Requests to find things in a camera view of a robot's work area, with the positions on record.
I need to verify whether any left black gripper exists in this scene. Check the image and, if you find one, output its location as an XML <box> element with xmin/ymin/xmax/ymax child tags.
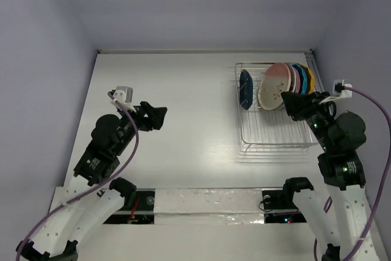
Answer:
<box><xmin>114</xmin><ymin>100</ymin><xmax>167</xmax><ymax>154</ymax></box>

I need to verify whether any pink and cream plate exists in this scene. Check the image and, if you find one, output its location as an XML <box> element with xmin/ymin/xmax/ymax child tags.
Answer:
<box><xmin>258</xmin><ymin>62</ymin><xmax>291</xmax><ymax>111</ymax></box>

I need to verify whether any dark blue plate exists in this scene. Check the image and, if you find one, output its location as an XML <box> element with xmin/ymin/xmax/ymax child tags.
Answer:
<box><xmin>239</xmin><ymin>70</ymin><xmax>253</xmax><ymax>110</ymax></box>

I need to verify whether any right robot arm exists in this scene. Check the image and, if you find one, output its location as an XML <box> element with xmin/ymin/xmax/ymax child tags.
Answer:
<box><xmin>281</xmin><ymin>92</ymin><xmax>379</xmax><ymax>260</ymax></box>

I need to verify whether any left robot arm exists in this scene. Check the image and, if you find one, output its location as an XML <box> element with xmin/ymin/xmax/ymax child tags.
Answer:
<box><xmin>16</xmin><ymin>99</ymin><xmax>167</xmax><ymax>260</ymax></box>

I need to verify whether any yellow plate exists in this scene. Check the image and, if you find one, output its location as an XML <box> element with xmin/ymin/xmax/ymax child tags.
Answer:
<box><xmin>305</xmin><ymin>67</ymin><xmax>315</xmax><ymax>94</ymax></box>

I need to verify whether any white patterned plate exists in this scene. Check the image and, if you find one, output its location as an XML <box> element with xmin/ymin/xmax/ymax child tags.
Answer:
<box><xmin>288</xmin><ymin>63</ymin><xmax>297</xmax><ymax>93</ymax></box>

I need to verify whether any teal blue plate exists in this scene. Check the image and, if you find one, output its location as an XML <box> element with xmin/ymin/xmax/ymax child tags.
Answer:
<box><xmin>293</xmin><ymin>64</ymin><xmax>309</xmax><ymax>95</ymax></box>

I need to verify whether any silver foil strip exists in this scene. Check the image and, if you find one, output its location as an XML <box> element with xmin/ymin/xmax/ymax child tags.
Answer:
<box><xmin>153</xmin><ymin>188</ymin><xmax>265</xmax><ymax>226</ymax></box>

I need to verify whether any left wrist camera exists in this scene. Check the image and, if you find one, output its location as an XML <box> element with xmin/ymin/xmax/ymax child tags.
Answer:
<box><xmin>108</xmin><ymin>86</ymin><xmax>136</xmax><ymax>112</ymax></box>

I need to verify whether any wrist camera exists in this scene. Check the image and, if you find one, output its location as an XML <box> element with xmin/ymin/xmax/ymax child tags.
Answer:
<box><xmin>108</xmin><ymin>86</ymin><xmax>136</xmax><ymax>112</ymax></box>
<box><xmin>320</xmin><ymin>79</ymin><xmax>353</xmax><ymax>104</ymax></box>

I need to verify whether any wire dish rack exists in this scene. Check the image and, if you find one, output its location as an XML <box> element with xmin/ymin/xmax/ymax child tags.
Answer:
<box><xmin>235</xmin><ymin>62</ymin><xmax>317</xmax><ymax>151</ymax></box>

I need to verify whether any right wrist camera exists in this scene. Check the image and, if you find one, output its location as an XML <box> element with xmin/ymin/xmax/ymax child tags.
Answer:
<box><xmin>320</xmin><ymin>79</ymin><xmax>353</xmax><ymax>104</ymax></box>

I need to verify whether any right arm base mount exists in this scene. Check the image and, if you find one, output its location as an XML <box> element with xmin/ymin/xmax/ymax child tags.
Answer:
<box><xmin>258</xmin><ymin>189</ymin><xmax>307</xmax><ymax>224</ymax></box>

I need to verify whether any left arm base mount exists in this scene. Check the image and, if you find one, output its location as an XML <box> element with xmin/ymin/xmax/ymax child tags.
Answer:
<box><xmin>104</xmin><ymin>189</ymin><xmax>155</xmax><ymax>225</ymax></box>

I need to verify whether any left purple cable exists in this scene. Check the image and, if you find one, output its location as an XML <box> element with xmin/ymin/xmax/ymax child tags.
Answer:
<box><xmin>15</xmin><ymin>95</ymin><xmax>141</xmax><ymax>261</ymax></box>

